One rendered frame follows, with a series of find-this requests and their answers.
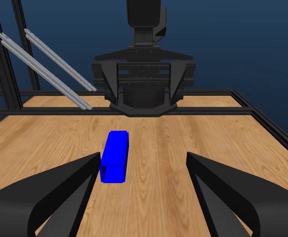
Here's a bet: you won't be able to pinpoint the black table frame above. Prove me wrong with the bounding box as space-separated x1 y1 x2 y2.
0 0 288 165

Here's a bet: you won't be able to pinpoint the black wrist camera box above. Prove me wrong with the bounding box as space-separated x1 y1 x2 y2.
126 0 163 28

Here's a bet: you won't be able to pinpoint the blue hollow socket block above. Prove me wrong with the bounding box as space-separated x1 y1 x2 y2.
100 130 130 184

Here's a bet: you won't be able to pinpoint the silver aluminium rail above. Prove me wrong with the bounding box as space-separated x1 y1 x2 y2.
24 28 98 92
0 32 93 111

